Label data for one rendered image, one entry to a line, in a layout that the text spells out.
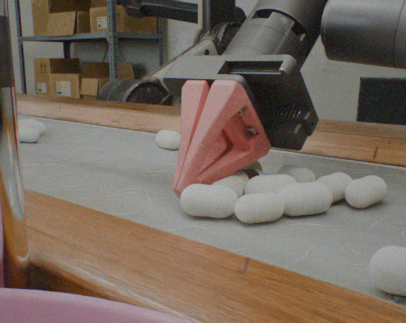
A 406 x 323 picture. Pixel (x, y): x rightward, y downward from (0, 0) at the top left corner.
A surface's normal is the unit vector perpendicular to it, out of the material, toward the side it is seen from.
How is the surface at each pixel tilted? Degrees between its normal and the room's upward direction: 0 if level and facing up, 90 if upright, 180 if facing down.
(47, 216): 0
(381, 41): 112
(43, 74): 90
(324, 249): 0
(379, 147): 45
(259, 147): 104
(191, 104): 63
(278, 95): 132
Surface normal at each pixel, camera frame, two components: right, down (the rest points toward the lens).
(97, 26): -0.68, 0.17
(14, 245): 0.86, 0.11
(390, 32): -0.55, 0.34
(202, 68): -0.42, -0.63
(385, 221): 0.00, -0.98
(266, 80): -0.47, 0.77
